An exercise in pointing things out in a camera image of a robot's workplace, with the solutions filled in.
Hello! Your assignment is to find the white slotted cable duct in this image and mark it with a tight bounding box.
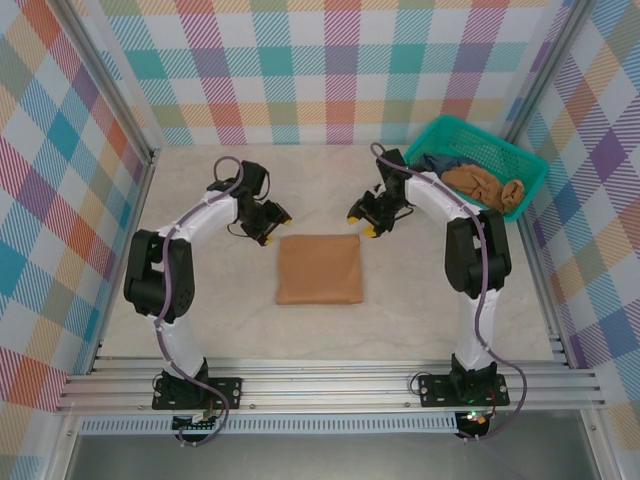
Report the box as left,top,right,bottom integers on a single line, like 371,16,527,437
79,412,459,435

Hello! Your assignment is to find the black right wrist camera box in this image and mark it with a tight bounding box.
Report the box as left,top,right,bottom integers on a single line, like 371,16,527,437
362,192,390,217

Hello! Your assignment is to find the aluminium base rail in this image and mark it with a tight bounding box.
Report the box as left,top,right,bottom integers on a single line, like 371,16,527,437
54,355,607,414

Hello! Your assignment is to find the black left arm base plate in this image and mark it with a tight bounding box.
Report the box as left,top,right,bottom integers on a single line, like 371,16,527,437
152,375,245,412

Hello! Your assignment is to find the tan t-shirt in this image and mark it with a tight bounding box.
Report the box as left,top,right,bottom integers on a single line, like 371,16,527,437
275,233,365,307
440,164,526,216

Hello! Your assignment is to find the crumpled tan t-shirt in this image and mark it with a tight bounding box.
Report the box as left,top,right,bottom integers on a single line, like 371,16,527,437
440,164,526,216

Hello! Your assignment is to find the teal plastic basket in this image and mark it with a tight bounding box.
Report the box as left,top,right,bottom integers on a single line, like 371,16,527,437
403,114,550,224

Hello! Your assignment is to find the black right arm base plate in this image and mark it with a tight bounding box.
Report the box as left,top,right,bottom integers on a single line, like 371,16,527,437
417,372,511,409

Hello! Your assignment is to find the aluminium corner post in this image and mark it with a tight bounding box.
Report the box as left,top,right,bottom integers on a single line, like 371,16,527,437
499,0,599,147
52,0,162,166

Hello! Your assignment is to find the crumpled blue t-shirt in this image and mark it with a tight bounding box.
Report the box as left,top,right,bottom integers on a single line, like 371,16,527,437
418,153,469,178

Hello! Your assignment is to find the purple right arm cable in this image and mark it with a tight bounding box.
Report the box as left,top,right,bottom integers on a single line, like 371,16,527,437
368,142,529,444

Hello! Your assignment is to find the small electronics board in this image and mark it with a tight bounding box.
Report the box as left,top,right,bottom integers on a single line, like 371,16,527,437
172,410,222,434
458,408,492,432

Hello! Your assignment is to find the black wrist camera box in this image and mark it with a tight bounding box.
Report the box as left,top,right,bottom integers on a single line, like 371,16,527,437
257,200,287,227
362,192,390,217

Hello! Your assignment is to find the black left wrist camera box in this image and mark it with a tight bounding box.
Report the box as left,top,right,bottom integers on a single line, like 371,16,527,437
257,200,287,227

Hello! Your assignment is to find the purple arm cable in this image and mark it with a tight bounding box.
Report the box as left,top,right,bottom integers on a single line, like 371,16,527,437
153,155,232,448
368,142,529,444

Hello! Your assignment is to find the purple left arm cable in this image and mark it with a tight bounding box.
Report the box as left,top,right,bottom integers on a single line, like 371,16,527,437
153,155,232,448

